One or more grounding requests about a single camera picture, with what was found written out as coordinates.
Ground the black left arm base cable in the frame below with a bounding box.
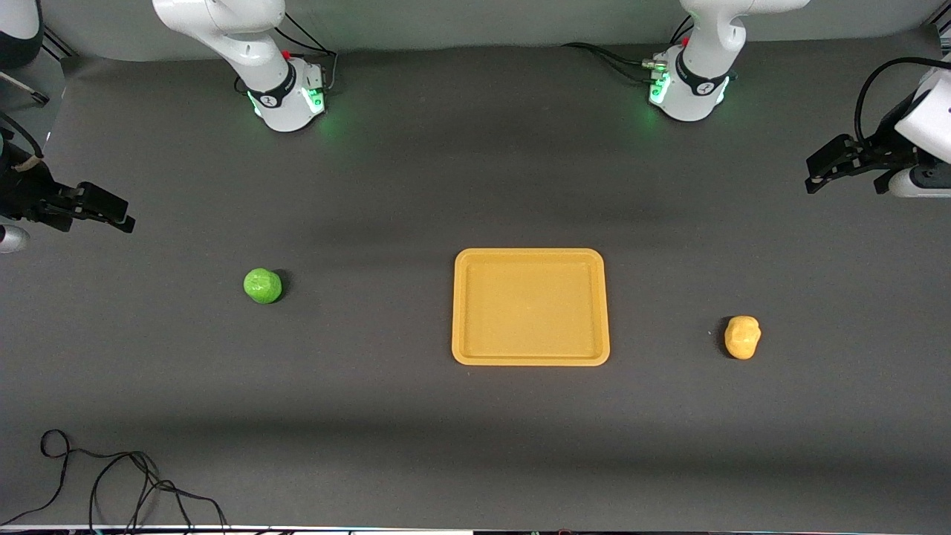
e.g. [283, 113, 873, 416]
[561, 42, 667, 83]

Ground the green apple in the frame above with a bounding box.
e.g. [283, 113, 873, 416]
[244, 267, 284, 305]

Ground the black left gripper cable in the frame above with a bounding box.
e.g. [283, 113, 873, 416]
[854, 57, 951, 146]

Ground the yellow potato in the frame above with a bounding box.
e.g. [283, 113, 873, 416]
[724, 315, 762, 360]

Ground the black arm base cable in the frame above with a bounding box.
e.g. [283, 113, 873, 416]
[273, 10, 340, 94]
[561, 42, 667, 83]

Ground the dark grey table mat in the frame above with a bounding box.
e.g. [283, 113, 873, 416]
[0, 33, 951, 530]

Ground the thin black loose cable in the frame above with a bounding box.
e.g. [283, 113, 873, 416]
[0, 429, 228, 533]

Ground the yellow plastic tray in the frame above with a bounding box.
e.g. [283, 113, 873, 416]
[452, 248, 611, 367]

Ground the black right arm base cable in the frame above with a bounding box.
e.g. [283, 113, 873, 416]
[273, 10, 340, 94]

